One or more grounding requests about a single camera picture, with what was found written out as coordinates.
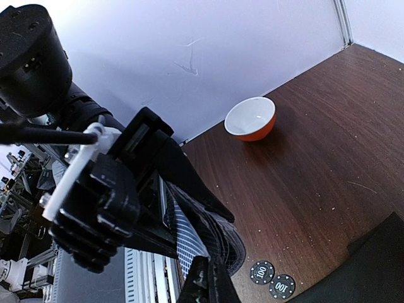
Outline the black poker table mat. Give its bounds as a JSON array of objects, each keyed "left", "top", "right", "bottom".
[{"left": 290, "top": 212, "right": 403, "bottom": 302}]

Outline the black white chip right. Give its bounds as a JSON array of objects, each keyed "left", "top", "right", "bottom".
[{"left": 269, "top": 274, "right": 296, "bottom": 300}]

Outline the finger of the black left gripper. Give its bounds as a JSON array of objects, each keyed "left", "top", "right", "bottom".
[{"left": 157, "top": 138, "right": 235, "bottom": 223}]

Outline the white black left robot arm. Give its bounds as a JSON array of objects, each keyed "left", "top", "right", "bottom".
[{"left": 1, "top": 4, "right": 234, "bottom": 261}]

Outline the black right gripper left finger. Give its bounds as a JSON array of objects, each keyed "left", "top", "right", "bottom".
[{"left": 178, "top": 256, "right": 209, "bottom": 303}]

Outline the aluminium frame rail front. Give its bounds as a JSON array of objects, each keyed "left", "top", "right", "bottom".
[{"left": 51, "top": 248, "right": 182, "bottom": 303}]

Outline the left aluminium frame post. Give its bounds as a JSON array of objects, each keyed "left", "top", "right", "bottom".
[{"left": 332, "top": 0, "right": 354, "bottom": 49}]

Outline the black white chip left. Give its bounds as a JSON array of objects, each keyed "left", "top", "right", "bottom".
[{"left": 249, "top": 260, "right": 275, "bottom": 285}]

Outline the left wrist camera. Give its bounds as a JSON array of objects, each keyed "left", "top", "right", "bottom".
[{"left": 42, "top": 122, "right": 140, "bottom": 273}]

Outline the white red bowl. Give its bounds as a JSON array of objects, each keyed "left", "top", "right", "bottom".
[{"left": 224, "top": 97, "right": 276, "bottom": 142}]

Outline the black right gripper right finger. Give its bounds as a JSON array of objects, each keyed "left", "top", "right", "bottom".
[{"left": 208, "top": 258, "right": 240, "bottom": 303}]

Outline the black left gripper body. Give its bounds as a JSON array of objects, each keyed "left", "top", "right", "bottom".
[{"left": 108, "top": 107, "right": 176, "bottom": 253}]

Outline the black white chip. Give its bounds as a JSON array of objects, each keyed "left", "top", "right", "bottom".
[
  {"left": 269, "top": 274, "right": 296, "bottom": 300},
  {"left": 249, "top": 260, "right": 275, "bottom": 285}
]

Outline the grey playing card deck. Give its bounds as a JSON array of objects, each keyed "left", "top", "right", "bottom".
[{"left": 164, "top": 181, "right": 246, "bottom": 278}]

